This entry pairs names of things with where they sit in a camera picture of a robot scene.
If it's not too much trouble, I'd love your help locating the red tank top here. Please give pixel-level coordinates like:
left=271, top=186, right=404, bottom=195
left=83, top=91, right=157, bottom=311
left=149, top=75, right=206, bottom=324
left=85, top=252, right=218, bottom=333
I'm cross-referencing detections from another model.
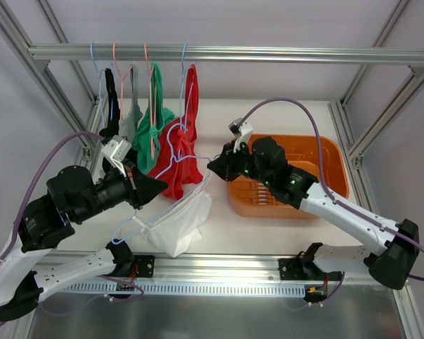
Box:
left=150, top=64, right=204, bottom=201

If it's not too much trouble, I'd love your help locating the green tank top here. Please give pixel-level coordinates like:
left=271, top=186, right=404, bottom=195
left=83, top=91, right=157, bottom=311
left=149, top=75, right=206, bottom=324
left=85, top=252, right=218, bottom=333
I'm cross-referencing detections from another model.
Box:
left=132, top=61, right=176, bottom=174

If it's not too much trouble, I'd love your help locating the white tank top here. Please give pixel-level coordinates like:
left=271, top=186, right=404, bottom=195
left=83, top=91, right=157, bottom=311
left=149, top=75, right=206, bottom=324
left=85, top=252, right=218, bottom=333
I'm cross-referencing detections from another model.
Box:
left=134, top=169, right=213, bottom=258

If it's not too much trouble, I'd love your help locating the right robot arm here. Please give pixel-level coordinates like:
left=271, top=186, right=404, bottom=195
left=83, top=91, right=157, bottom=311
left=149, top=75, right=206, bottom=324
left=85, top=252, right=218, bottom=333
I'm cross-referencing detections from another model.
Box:
left=207, top=136, right=419, bottom=290

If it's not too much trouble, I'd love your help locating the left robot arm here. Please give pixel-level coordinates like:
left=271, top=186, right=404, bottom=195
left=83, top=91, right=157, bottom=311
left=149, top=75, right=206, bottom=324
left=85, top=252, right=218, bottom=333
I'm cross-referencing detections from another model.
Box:
left=0, top=165, right=168, bottom=323

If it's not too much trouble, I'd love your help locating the grey tank top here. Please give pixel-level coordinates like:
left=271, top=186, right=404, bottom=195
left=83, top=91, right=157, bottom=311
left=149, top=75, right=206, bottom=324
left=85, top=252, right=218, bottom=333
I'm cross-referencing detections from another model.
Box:
left=119, top=62, right=143, bottom=142

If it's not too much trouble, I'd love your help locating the black tank top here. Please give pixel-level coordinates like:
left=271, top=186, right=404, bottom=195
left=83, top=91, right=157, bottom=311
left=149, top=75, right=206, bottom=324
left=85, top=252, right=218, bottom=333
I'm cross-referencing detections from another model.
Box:
left=98, top=68, right=142, bottom=177

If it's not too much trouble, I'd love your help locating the orange plastic bin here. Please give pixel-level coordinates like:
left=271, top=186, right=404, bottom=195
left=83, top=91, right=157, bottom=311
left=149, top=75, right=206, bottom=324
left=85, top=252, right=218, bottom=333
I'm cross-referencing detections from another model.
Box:
left=228, top=134, right=350, bottom=220

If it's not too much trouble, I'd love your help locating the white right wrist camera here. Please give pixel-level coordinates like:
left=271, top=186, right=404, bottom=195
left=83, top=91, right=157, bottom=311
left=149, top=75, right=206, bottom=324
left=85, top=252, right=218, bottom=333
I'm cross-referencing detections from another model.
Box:
left=228, top=118, right=254, bottom=153

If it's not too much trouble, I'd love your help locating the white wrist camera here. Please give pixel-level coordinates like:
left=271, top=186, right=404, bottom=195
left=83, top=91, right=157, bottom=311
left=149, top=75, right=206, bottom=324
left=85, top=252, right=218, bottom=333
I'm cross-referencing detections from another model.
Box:
left=101, top=136, right=131, bottom=176
left=228, top=118, right=254, bottom=153

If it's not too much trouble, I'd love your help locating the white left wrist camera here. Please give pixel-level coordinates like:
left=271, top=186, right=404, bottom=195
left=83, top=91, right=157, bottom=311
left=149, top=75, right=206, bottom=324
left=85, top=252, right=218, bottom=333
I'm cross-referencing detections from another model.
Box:
left=101, top=136, right=131, bottom=176

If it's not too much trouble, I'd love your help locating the white slotted cable duct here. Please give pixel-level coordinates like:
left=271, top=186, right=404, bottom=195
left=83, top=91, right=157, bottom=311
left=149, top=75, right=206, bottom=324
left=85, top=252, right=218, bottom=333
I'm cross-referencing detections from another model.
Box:
left=64, top=280, right=306, bottom=299

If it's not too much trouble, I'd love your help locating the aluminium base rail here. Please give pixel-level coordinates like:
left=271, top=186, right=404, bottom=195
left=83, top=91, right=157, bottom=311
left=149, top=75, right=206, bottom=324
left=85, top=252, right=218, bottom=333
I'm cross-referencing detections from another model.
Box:
left=42, top=252, right=375, bottom=283

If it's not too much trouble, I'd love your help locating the right aluminium frame post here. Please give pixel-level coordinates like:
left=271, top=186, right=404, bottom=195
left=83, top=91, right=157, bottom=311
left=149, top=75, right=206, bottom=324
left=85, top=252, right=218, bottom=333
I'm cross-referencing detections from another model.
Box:
left=328, top=0, right=424, bottom=339

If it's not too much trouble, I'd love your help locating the aluminium frame post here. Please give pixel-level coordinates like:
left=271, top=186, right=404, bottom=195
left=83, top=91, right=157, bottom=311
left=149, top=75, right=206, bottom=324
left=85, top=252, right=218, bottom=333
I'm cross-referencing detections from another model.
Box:
left=0, top=1, right=98, bottom=155
left=328, top=0, right=424, bottom=339

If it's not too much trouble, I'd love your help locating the aluminium hanging rail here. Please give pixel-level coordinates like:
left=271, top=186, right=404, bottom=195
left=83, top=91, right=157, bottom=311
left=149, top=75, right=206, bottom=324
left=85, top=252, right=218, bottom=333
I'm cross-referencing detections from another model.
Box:
left=28, top=43, right=424, bottom=66

